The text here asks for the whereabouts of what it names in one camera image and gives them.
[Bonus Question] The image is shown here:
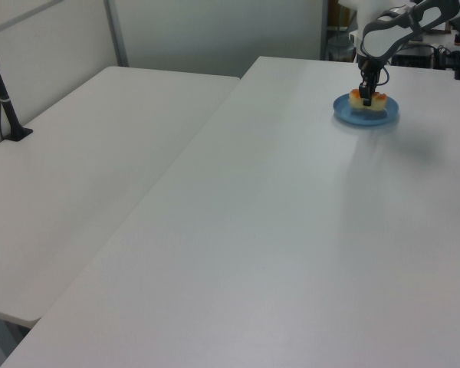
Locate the black electronics box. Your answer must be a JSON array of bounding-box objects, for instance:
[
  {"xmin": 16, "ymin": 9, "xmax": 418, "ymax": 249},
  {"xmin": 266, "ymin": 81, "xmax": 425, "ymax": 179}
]
[{"xmin": 390, "ymin": 43, "xmax": 436, "ymax": 69}]

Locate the black cable bundle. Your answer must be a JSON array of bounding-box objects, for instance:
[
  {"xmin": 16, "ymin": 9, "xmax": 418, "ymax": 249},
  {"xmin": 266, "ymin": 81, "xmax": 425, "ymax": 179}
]
[{"xmin": 432, "ymin": 44, "xmax": 460, "ymax": 71}]

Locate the translucent plastic bin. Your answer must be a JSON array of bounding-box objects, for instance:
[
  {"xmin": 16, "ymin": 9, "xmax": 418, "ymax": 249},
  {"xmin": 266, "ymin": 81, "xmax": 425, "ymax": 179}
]
[{"xmin": 327, "ymin": 34, "xmax": 358, "ymax": 63}]

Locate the orange-topped bread loaf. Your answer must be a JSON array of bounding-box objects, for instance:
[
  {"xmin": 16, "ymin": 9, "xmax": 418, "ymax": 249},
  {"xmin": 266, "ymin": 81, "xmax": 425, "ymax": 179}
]
[{"xmin": 348, "ymin": 88, "xmax": 389, "ymax": 113}]

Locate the black camera stand pole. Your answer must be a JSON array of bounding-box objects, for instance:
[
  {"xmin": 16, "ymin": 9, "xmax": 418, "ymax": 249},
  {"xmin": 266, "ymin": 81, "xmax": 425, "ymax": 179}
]
[{"xmin": 0, "ymin": 29, "xmax": 35, "ymax": 143}]

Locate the blue round plate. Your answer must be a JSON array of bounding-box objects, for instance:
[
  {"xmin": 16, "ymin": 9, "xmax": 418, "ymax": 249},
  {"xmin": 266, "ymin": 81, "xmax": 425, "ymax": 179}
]
[{"xmin": 332, "ymin": 93, "xmax": 401, "ymax": 128}]

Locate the grey partition frame post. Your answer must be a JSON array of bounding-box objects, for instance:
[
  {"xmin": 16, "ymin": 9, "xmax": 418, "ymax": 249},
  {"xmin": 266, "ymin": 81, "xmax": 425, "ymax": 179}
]
[{"xmin": 103, "ymin": 0, "xmax": 130, "ymax": 67}]

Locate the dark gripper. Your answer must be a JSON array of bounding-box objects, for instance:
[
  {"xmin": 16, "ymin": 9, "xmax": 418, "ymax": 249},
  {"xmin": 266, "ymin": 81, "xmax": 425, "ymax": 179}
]
[{"xmin": 356, "ymin": 53, "xmax": 384, "ymax": 107}]

